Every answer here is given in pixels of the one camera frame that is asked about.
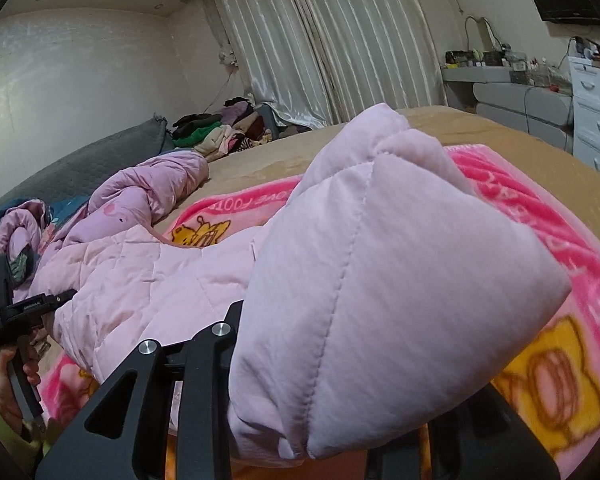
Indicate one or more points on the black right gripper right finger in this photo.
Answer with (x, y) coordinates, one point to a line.
(482, 438)

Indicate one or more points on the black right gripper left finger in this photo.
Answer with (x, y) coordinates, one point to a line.
(122, 431)

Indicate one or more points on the pink quilted jacket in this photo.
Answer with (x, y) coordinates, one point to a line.
(355, 284)

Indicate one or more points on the green sleeve forearm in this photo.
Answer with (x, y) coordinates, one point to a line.
(24, 447)

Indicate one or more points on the pile of folded clothes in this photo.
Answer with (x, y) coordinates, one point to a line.
(237, 126)

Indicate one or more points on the left hand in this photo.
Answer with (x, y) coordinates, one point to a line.
(8, 405)

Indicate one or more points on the pink football bear blanket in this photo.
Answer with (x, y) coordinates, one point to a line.
(555, 309)

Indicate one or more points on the lilac floral duvet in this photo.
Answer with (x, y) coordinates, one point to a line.
(33, 231)

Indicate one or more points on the grey desk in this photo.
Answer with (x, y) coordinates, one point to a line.
(488, 92)

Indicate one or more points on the striped beige curtain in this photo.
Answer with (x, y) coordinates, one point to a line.
(317, 63)

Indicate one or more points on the white drawer cabinet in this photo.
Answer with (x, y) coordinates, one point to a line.
(585, 78)

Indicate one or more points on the clutter on desk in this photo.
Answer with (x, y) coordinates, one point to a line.
(497, 61)

